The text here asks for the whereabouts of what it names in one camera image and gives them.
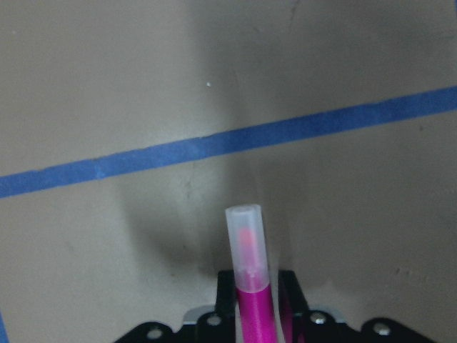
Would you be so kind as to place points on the pink marker pen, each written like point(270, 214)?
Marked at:
point(251, 274)

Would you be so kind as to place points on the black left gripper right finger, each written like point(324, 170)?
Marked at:
point(292, 302)

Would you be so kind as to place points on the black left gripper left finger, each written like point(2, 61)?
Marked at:
point(226, 298)

